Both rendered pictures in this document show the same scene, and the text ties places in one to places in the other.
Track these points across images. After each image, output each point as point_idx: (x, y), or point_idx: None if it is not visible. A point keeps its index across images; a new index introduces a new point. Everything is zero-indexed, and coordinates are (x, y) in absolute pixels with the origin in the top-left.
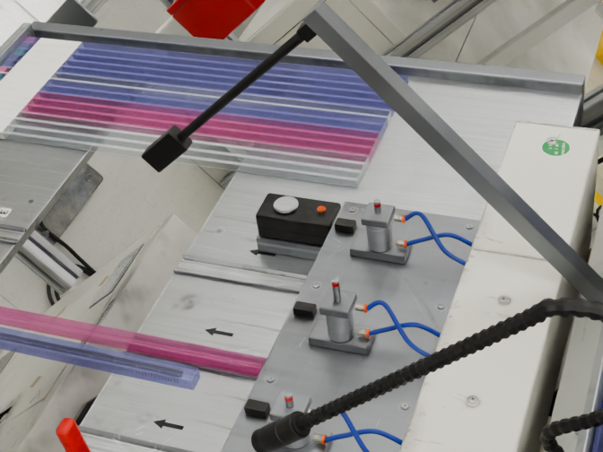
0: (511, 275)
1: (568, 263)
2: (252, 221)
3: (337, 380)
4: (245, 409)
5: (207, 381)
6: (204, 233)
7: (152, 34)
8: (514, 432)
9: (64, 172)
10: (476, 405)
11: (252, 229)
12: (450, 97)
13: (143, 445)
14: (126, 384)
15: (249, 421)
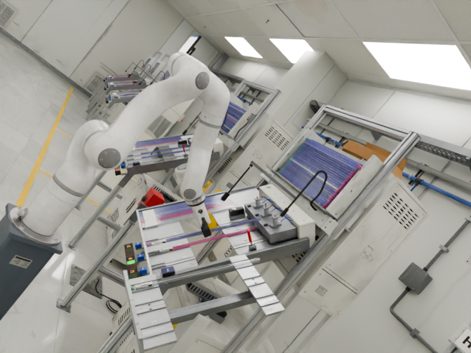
0: (281, 199)
1: (290, 192)
2: (224, 217)
3: (271, 218)
4: (264, 225)
5: (245, 234)
6: (218, 221)
7: (167, 203)
8: (302, 211)
9: (179, 225)
10: (294, 211)
11: (226, 218)
12: (235, 194)
13: (246, 243)
14: (233, 239)
15: (265, 226)
